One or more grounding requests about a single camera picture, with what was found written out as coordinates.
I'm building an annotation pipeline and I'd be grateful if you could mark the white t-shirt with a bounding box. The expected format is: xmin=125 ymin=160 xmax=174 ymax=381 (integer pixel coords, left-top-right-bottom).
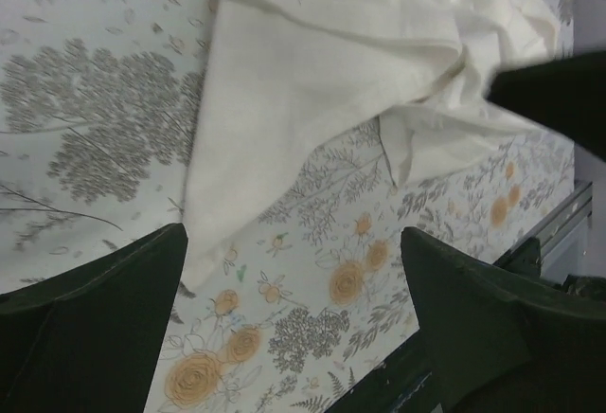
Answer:
xmin=182 ymin=0 xmax=561 ymax=288

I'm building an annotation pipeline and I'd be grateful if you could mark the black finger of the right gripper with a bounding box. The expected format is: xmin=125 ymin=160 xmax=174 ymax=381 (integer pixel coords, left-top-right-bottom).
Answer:
xmin=487 ymin=50 xmax=605 ymax=160

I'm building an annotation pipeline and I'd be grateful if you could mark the floral patterned table mat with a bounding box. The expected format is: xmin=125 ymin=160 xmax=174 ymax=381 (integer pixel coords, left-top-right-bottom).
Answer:
xmin=1 ymin=0 xmax=574 ymax=412

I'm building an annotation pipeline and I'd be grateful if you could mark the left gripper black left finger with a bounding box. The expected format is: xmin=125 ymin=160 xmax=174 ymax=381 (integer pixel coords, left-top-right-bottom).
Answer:
xmin=1 ymin=224 xmax=187 ymax=413

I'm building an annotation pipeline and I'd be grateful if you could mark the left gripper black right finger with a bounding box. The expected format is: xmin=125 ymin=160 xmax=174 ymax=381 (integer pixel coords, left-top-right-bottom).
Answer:
xmin=401 ymin=225 xmax=606 ymax=413

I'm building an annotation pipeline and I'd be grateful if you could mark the aluminium frame rail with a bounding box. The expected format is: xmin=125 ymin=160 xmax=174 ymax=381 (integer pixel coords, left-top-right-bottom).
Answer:
xmin=494 ymin=180 xmax=593 ymax=284

